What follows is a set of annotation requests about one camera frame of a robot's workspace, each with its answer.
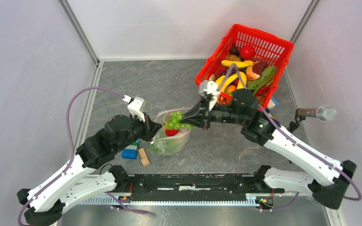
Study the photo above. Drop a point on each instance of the dark green leafy vegetable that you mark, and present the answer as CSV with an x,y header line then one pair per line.
x,y
267,74

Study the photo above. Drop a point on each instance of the green toy lettuce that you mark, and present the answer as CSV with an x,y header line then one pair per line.
x,y
167,147

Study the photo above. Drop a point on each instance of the red plastic basket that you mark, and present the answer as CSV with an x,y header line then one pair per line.
x,y
267,47

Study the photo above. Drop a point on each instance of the dark purple toy fig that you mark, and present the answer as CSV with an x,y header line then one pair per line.
x,y
234,50

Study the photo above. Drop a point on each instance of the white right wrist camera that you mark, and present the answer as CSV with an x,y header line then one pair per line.
x,y
210,91

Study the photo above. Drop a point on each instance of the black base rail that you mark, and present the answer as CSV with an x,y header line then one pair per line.
x,y
193,187

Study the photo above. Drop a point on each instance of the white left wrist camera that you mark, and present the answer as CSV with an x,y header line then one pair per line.
x,y
135,107

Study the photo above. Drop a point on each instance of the wooden cube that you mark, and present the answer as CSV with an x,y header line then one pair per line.
x,y
145,162
142,153

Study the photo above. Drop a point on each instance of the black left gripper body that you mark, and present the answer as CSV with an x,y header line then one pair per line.
x,y
143,130

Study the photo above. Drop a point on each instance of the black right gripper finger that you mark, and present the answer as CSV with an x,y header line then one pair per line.
x,y
196,120
198,111

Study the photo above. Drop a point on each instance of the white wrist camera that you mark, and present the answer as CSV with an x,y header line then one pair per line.
x,y
135,107
210,91

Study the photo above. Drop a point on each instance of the single yellow toy banana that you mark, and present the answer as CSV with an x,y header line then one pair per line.
x,y
238,64

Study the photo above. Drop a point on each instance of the yellow green block pile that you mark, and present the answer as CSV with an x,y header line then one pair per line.
x,y
272,104

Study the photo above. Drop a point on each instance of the brown toy potato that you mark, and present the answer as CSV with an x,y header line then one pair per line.
x,y
233,58

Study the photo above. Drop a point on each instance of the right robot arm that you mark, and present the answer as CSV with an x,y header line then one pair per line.
x,y
322,177

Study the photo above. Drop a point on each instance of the orange toy tangerine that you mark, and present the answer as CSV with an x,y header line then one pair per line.
x,y
230,90

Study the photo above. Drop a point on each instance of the yellow toy bananas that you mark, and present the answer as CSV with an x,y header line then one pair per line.
x,y
241,77

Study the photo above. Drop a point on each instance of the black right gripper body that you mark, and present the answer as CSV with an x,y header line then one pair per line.
x,y
219,114

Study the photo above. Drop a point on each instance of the green toy grapes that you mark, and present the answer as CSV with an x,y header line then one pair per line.
x,y
174,121

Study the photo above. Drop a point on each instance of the silver microphone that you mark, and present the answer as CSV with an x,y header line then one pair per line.
x,y
322,113

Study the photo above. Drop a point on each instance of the red toy apple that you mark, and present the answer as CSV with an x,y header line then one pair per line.
x,y
171,132

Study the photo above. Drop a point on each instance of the blue green block stack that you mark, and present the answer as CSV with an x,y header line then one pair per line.
x,y
131,151

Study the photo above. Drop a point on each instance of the clear zip top bag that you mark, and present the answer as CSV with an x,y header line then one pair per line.
x,y
164,115

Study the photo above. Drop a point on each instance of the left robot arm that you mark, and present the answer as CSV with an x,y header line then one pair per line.
x,y
45,204

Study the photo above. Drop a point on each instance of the red toy tomato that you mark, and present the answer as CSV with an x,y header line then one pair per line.
x,y
247,52

